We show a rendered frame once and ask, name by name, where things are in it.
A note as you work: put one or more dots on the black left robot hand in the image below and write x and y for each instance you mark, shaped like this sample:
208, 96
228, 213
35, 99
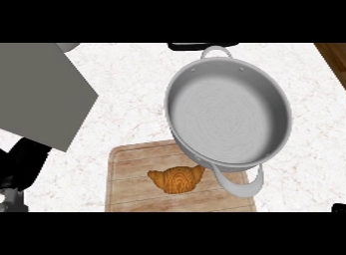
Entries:
21, 166

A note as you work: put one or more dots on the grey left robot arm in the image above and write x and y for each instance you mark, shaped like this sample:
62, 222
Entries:
12, 201

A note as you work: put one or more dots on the pale wooden cutting board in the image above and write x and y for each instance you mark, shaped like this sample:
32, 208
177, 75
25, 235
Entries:
130, 186

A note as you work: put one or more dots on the golden brown croissant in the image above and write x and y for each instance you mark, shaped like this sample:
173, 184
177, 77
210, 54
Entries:
177, 181

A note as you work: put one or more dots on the pale grey rounded object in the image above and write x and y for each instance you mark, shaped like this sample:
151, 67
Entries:
66, 46

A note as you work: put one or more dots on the black appliance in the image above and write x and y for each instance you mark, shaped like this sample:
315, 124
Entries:
201, 46

